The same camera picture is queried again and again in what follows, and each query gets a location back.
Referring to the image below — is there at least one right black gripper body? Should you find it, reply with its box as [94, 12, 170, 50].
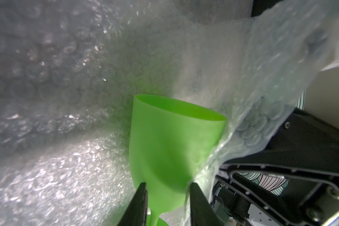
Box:
[217, 109, 339, 226]

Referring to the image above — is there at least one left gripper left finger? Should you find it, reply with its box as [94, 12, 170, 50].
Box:
[117, 182, 148, 226]

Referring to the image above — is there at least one green plastic wine glass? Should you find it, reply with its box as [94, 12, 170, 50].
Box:
[129, 94, 227, 226]

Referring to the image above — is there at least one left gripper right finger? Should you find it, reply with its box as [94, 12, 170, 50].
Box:
[190, 182, 224, 226]

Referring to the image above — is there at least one clear bubble wrap sheet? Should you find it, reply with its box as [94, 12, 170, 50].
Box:
[0, 1, 339, 226]

